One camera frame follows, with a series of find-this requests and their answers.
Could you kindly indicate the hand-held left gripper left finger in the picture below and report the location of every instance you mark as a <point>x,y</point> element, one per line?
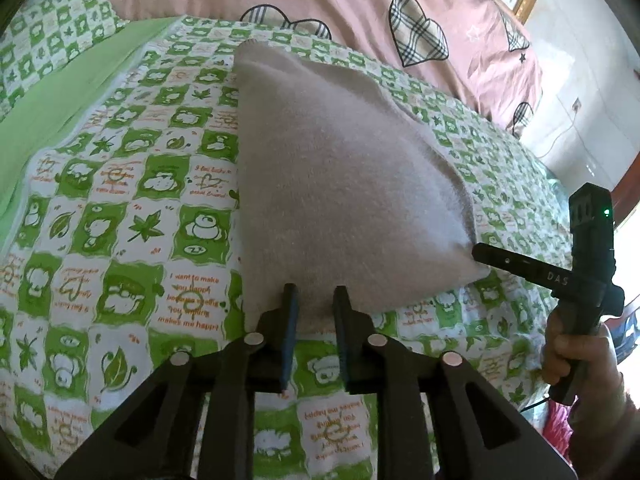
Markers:
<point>291,330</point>

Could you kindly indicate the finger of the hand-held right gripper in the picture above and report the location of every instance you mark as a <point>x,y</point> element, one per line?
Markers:
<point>520,266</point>

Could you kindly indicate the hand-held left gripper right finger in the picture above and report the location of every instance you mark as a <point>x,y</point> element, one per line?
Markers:
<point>342,332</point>

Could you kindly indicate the beige towel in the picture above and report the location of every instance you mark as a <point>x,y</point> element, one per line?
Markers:
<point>345,185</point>

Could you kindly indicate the person's right forearm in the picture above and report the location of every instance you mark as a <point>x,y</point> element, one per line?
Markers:
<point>602,440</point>

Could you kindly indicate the person's right hand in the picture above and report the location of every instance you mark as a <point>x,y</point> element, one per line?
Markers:
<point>595,360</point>

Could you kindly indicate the reddish wooden furniture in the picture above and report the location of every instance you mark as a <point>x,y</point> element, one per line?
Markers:
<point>625,195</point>

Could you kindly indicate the green checked bed sheet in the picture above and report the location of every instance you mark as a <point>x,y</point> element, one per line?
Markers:
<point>150,240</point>

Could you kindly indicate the pink quilt with plaid hearts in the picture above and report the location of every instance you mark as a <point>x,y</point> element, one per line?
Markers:
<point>325,15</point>

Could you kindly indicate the plain green sheet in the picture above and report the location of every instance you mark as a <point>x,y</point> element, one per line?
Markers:
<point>65,90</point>

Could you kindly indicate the green checked pillow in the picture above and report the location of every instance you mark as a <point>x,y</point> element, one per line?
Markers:
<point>50,30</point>

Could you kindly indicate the white wall socket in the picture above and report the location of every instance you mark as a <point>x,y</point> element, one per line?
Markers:
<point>577,104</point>

